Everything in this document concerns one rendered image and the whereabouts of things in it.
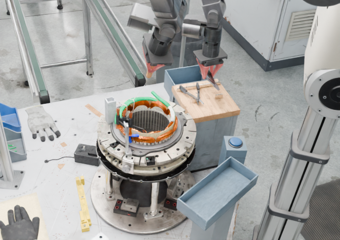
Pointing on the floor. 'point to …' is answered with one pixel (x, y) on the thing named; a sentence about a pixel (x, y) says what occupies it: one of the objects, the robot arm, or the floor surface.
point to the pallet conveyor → (132, 69)
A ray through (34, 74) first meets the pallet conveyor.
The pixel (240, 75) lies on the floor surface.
